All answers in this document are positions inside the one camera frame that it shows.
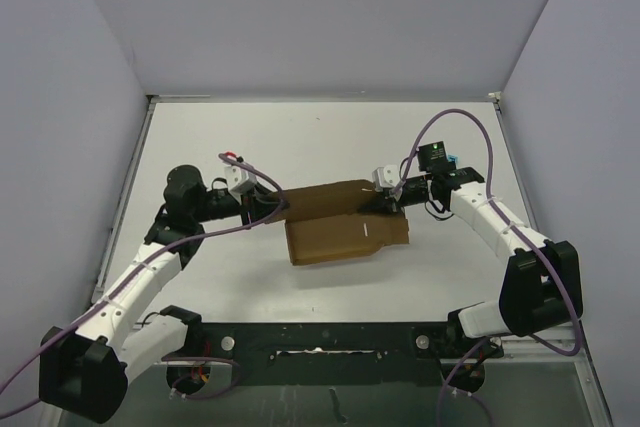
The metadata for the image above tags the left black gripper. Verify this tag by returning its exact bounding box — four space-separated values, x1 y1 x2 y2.
192 181 290 229

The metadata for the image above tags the brown cardboard box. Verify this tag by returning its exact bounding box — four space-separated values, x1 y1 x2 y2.
272 179 409 266

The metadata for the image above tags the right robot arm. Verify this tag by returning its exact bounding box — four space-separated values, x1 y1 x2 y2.
359 142 583 356

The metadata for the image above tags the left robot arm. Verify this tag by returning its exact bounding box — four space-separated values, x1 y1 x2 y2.
38 154 286 423

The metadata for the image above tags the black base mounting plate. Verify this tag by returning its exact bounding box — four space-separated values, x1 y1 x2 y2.
166 322 504 394

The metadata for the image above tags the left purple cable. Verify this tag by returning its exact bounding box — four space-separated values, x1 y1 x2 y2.
0 154 291 411

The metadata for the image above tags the purple cable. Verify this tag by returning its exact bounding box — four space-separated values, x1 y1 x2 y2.
0 154 291 411
389 109 584 427

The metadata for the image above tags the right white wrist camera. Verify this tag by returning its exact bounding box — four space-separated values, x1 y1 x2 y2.
372 164 400 192

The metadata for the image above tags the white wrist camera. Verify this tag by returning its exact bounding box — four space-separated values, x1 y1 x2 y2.
224 165 257 195
372 164 400 192

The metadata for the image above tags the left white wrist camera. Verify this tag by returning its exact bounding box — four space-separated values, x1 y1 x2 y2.
224 165 257 195

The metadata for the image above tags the aluminium table frame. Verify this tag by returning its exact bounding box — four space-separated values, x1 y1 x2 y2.
29 90 614 427

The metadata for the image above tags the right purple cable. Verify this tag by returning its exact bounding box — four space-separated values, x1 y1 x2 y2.
389 109 584 427

